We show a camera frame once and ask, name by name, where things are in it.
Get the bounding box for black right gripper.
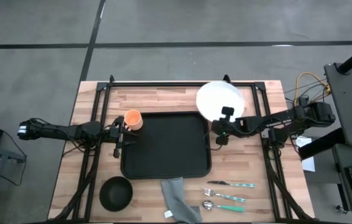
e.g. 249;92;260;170
212;106;243;146

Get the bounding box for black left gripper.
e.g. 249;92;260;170
107;116;140;159

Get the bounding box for orange cup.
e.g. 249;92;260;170
123;109;144;132

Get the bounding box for white plate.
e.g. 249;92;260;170
195;80;246;123

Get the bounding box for black bowl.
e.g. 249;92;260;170
98;175;134;213

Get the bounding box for knife with patterned handle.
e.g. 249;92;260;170
206;180;256;189

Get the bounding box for fork with patterned handle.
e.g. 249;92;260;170
203;188;247;203

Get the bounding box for grey cloth napkin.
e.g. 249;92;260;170
160;177;203;224

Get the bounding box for spoon with green handle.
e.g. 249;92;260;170
201;200;246;213

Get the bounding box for black tray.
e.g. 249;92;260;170
120;111;212;180

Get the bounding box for white paper sheet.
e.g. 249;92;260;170
295;136;316;173

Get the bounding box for black desk leg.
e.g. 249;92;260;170
299;127;346;162

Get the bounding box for grey side table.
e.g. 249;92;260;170
0;136;27;187

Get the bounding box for black aluminium table frame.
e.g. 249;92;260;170
48;74;317;223

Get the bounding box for black floor cables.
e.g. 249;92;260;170
284;79;331;110

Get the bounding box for yellow cable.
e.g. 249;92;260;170
293;71;331;108

